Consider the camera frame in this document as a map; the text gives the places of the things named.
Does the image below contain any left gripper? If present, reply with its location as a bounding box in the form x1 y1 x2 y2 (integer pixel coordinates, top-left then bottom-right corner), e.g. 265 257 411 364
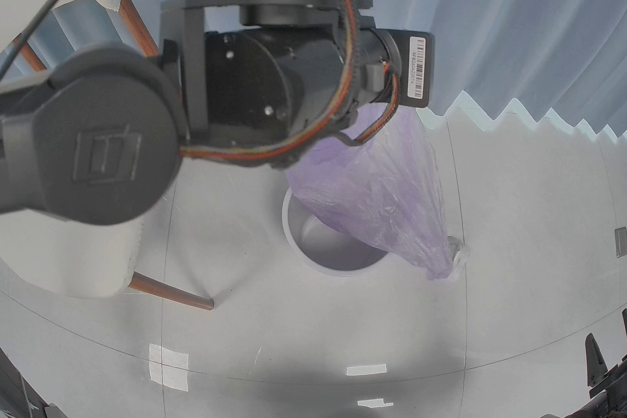
203 26 436 152

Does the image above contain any purple plastic bag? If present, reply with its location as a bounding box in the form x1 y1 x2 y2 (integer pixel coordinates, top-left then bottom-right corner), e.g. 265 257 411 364
286 105 454 282

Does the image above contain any white trash bin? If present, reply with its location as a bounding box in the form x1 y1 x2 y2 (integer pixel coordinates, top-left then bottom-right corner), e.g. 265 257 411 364
281 188 393 277

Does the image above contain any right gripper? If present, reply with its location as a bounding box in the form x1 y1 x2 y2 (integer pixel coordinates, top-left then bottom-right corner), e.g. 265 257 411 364
563 307 627 418

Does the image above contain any white cushioned wooden chair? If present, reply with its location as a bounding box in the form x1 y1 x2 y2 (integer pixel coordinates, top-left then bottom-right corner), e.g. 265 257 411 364
0 0 215 311

